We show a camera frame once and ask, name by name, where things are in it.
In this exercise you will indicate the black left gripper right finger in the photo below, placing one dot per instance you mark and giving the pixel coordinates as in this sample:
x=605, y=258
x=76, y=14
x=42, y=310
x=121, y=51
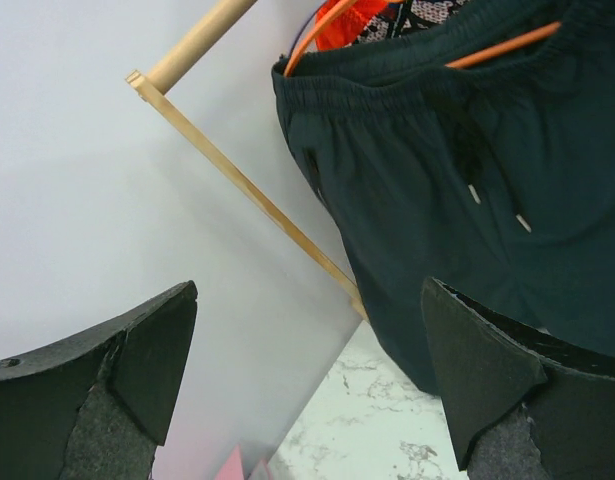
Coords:
x=519, y=403

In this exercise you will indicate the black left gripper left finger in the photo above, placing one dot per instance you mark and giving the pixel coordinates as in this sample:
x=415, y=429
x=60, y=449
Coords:
x=98, y=404

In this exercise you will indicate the dark navy shorts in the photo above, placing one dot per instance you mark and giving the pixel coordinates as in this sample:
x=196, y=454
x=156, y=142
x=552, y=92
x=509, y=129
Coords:
x=497, y=179

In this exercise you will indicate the orange hanger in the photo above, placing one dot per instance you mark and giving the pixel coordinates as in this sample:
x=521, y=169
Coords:
x=341, y=7

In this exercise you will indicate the comic print shorts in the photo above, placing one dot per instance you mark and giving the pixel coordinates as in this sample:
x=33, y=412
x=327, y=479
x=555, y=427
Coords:
x=412, y=16

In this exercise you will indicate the orange shorts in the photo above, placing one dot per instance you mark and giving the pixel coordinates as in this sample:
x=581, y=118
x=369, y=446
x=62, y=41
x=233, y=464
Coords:
x=344, y=30

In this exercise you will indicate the pink binder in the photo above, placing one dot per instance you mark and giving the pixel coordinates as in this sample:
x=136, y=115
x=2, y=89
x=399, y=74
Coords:
x=233, y=468

